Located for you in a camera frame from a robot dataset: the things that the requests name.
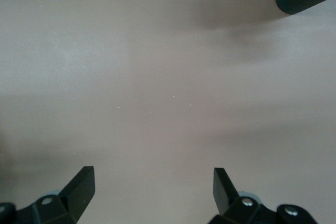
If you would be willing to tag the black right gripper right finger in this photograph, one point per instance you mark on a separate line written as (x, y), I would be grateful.
(236, 211)

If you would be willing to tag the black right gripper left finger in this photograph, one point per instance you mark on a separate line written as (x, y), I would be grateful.
(65, 208)

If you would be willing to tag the brown paper table cover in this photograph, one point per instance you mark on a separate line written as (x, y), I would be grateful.
(157, 77)

